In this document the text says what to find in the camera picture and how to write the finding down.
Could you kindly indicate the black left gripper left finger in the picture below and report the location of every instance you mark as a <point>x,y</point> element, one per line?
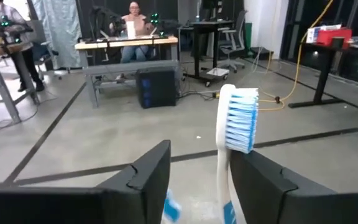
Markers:
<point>73,205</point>

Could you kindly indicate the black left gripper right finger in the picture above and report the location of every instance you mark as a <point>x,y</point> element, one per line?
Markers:
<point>291,199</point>

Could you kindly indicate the blue and white toothbrush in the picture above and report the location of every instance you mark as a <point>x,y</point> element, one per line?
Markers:
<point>222,118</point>
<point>171,208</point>

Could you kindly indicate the black background robot arm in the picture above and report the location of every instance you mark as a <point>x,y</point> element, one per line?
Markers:
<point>104,18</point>
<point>14,29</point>

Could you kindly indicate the black side table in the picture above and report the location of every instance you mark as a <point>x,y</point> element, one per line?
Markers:
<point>322,77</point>

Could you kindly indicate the black computer tower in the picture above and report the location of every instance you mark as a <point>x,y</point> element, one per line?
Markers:
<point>155,87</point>

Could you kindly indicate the black cup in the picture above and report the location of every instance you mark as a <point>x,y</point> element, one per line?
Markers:
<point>337,43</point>

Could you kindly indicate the red box on desk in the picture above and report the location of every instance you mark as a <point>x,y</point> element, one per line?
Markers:
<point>314,34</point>

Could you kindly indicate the wooden desk grey legs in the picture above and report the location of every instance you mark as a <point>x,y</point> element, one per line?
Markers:
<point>129,42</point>
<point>2,51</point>

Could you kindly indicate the grey office chair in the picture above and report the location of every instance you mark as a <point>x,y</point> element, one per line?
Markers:
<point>235,37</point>

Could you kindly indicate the grey curtain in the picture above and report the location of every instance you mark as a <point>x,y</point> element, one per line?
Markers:
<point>57,31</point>

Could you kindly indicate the white paper bag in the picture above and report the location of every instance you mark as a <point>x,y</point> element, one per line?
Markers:
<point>130,29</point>

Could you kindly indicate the black standing desk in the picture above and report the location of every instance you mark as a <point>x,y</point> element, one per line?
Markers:
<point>210,26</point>

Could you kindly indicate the person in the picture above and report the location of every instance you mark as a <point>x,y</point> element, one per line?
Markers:
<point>143,26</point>
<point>11,15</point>

